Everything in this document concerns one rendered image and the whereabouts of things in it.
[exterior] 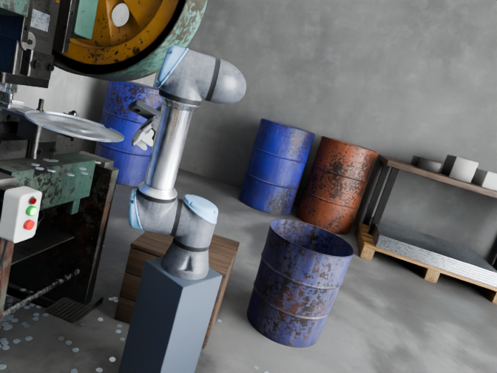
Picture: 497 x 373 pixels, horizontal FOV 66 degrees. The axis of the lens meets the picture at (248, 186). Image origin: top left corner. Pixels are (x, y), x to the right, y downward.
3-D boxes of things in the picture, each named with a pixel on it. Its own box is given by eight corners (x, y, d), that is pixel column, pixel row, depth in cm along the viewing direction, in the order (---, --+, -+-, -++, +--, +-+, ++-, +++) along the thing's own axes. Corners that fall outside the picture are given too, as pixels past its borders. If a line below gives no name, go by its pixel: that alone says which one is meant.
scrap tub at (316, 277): (323, 317, 210) (352, 237, 200) (321, 363, 170) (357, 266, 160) (252, 290, 217) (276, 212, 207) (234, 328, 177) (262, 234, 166)
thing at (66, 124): (78, 143, 103) (79, 140, 103) (1, 109, 111) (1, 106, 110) (140, 142, 131) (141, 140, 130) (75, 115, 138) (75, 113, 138)
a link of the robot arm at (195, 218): (212, 251, 116) (224, 209, 113) (168, 243, 113) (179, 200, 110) (208, 235, 127) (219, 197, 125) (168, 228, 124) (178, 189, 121)
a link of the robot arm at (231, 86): (262, 69, 101) (230, 80, 147) (222, 56, 98) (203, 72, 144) (251, 112, 102) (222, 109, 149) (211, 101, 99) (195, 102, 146)
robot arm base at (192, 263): (217, 274, 124) (225, 246, 122) (183, 284, 112) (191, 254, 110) (186, 253, 133) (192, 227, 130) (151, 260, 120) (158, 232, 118)
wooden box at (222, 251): (221, 304, 193) (239, 242, 186) (204, 349, 156) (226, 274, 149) (147, 280, 196) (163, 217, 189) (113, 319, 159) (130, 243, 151)
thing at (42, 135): (89, 166, 130) (97, 128, 127) (61, 172, 116) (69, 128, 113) (27, 145, 134) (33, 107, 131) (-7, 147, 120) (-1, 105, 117)
